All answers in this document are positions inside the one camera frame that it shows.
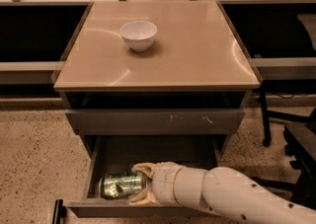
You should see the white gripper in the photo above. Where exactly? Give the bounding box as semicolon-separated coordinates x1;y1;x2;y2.
127;162;183;206

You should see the green crushed soda can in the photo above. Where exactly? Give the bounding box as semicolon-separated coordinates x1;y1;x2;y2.
99;172;146;200

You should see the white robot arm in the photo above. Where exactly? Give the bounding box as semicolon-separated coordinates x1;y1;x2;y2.
132;162;316;224

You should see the open grey middle drawer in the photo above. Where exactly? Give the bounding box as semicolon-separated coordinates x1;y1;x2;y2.
66;135;220;218

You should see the closed grey top drawer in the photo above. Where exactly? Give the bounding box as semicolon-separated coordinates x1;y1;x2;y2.
66;109;245;135

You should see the grey drawer cabinet with counter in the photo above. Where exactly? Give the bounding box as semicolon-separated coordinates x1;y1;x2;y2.
54;0;262;151

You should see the white ceramic bowl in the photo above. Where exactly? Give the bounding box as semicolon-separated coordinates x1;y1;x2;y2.
119;21;158;51

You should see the black office chair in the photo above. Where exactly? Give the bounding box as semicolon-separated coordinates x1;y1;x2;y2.
252;109;316;209

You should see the black handle at bottom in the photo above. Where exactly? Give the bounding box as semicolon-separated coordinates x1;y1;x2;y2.
51;199;67;224

